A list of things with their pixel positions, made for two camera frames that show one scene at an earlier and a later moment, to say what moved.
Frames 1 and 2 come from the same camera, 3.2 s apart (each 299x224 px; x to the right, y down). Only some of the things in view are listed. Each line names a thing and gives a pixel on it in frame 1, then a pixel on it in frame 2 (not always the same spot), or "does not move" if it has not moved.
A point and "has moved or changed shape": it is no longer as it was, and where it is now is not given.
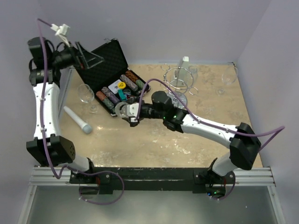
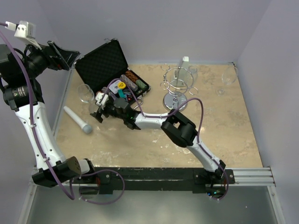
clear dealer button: (127, 91) does not move
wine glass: (121, 109) has moved or changed shape
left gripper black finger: (88, 59) → (69, 57)
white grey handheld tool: (86, 129) does not move
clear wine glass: (229, 77) does not move
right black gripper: (133, 124) → (103, 110)
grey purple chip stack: (129, 82) does not move
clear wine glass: (86, 95) does not move
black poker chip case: (110, 80) does not move
